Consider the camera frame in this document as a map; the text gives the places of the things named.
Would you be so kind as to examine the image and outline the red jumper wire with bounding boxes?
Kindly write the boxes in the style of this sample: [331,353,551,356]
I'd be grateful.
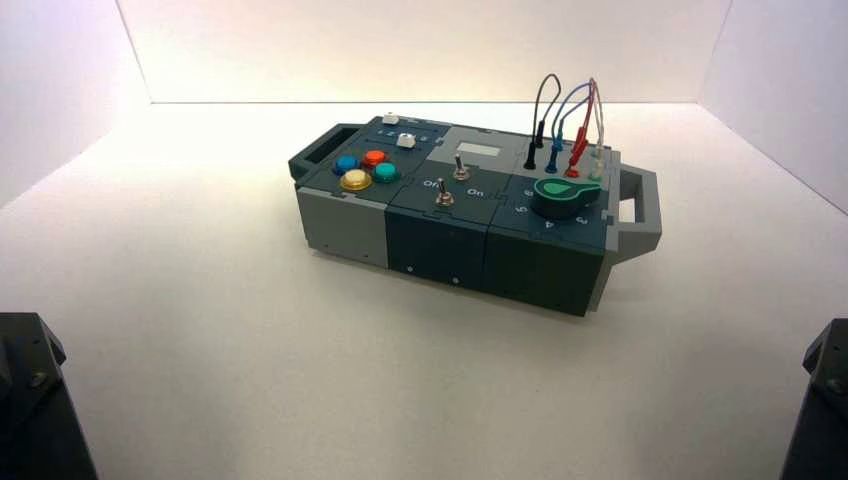
[564,78,598,179]

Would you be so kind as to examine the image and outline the teal and grey control box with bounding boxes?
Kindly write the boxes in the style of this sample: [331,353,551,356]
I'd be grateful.
[288,115,664,318]

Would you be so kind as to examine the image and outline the yellow push button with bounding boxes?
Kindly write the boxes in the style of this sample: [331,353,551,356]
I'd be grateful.
[339,168,374,193]

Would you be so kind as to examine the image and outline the black jumper wire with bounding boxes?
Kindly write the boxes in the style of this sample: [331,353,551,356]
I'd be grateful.
[523,72,563,171]

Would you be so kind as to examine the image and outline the white jumper wire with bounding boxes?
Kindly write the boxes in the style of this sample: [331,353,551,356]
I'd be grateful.
[588,79,607,182]

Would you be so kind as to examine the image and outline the green rotary knob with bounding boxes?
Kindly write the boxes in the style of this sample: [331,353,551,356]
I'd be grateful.
[531,176,603,221]

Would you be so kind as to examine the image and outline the blue jumper wire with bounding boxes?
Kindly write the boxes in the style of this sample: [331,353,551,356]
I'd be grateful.
[545,82,593,175]

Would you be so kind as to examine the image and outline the grey display window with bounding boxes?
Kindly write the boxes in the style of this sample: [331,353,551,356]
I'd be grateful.
[457,141,503,159]

